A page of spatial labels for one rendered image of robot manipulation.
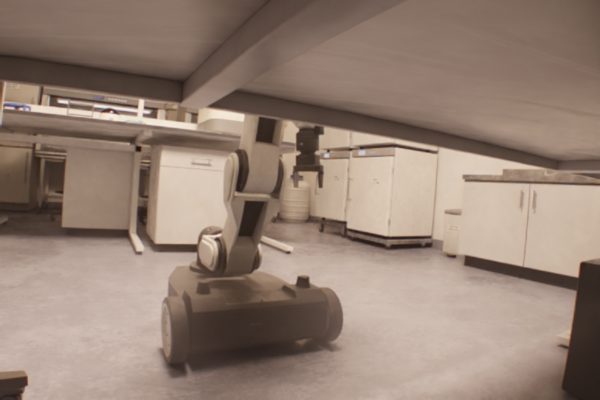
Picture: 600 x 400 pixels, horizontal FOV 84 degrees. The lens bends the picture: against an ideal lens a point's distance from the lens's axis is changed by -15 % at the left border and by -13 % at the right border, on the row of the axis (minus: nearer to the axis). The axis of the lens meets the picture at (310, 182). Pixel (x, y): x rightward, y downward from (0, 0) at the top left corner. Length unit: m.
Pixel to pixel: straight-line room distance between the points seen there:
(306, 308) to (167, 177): 1.82
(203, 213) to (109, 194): 0.98
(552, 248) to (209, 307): 2.29
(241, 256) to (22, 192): 4.09
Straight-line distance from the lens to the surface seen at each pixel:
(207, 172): 2.93
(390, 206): 3.78
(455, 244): 3.75
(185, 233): 2.93
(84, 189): 3.54
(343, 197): 4.41
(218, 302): 1.19
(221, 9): 0.42
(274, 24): 0.36
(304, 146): 1.42
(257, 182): 1.24
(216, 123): 2.95
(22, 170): 5.21
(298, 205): 5.87
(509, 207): 3.03
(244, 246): 1.37
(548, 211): 2.89
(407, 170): 3.90
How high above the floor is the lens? 0.56
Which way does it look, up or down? 1 degrees up
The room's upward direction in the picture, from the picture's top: 4 degrees clockwise
